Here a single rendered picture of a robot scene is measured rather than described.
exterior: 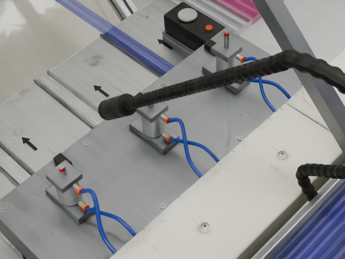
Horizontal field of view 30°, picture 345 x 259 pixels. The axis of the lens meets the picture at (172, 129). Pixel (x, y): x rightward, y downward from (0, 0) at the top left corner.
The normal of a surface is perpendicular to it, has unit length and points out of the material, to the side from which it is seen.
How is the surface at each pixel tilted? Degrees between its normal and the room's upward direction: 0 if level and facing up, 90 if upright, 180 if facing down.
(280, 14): 0
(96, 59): 45
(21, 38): 0
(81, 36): 0
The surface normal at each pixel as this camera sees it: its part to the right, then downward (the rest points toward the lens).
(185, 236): -0.05, -0.63
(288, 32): 0.47, -0.07
